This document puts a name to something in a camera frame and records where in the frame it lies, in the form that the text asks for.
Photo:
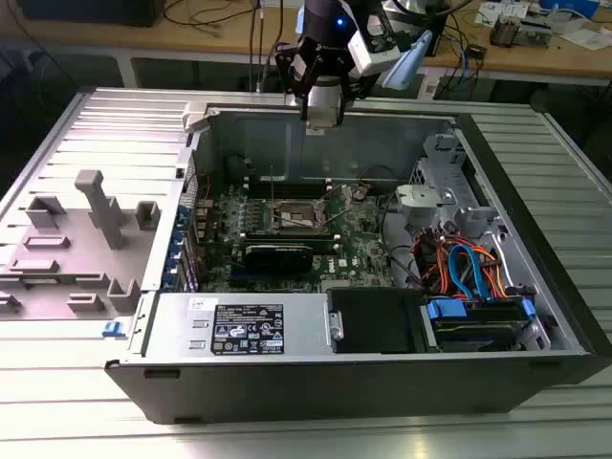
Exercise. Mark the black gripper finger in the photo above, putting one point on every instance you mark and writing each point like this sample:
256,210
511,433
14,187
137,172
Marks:
285,79
349,91

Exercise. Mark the silver CPU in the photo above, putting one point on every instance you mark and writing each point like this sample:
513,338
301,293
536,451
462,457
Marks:
320,119

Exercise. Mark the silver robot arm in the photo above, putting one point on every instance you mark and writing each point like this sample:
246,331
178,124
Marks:
406,62

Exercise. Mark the metal CPU socket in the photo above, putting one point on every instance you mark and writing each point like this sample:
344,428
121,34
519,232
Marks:
296,215

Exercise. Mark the blue expansion slot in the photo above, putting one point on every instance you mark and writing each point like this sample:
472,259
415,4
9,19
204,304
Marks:
241,276

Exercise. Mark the white code sheet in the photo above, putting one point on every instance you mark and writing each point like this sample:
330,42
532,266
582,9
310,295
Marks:
430,86

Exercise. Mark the grey case latch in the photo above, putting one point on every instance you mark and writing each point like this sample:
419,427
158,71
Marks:
196,117

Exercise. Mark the black tower box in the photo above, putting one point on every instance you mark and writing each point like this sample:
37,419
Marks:
441,33

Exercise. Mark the small black adapter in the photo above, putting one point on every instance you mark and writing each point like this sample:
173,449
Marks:
476,50

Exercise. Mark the green motherboard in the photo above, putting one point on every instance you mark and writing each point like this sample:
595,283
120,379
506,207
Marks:
356,244

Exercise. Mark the copper fin heat sink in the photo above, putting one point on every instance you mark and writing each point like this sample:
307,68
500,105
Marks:
504,31

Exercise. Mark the white paper sheet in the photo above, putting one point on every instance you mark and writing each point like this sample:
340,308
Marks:
585,39
497,10

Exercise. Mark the black graphics card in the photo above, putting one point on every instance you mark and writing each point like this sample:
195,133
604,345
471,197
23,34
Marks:
279,260

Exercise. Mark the wooden desk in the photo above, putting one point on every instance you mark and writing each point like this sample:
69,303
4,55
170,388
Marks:
95,36

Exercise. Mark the grey metal device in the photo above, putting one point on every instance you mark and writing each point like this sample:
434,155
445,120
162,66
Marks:
535,33

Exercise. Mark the large black box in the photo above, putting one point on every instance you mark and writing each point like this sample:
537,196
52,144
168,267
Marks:
95,12

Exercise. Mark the blue card retainer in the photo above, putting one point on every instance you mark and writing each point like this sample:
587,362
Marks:
172,253

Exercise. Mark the silver disk bay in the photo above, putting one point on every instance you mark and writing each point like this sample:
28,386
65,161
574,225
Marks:
511,244

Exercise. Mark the silver metal latch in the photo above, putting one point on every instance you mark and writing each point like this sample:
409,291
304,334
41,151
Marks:
334,325

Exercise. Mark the hard disk in blue carrier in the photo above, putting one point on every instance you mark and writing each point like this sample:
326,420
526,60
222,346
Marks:
447,310

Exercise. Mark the silver power supply unit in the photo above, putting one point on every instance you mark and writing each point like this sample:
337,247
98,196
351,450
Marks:
306,330

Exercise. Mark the grey parts rack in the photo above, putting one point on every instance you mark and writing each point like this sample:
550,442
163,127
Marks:
72,268

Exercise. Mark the black PC case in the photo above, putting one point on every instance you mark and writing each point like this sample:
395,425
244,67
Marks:
334,392

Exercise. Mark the blue plastic latch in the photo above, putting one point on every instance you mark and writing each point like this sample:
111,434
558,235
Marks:
113,329

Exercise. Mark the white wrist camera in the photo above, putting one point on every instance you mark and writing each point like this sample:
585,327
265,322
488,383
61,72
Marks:
370,55

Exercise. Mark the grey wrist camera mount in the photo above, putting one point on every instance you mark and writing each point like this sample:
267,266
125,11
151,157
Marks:
380,33

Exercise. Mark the silver metal bracket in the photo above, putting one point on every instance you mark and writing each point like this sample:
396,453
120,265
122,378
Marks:
416,196

